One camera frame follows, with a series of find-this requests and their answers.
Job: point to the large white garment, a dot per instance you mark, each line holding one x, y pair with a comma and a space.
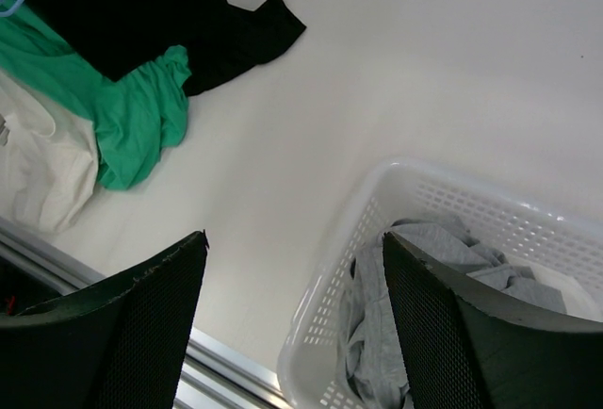
49, 159

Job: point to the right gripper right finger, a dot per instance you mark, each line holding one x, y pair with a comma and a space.
466, 345

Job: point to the green garment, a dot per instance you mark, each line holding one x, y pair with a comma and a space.
133, 119

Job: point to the front aluminium rail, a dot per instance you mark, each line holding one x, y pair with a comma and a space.
212, 376

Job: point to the white tank top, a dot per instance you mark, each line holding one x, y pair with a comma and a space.
578, 302

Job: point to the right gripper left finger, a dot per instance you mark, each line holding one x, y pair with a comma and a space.
118, 343

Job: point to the clear plastic basket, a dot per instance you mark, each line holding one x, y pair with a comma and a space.
408, 189

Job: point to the black garment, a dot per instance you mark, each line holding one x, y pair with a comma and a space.
222, 41

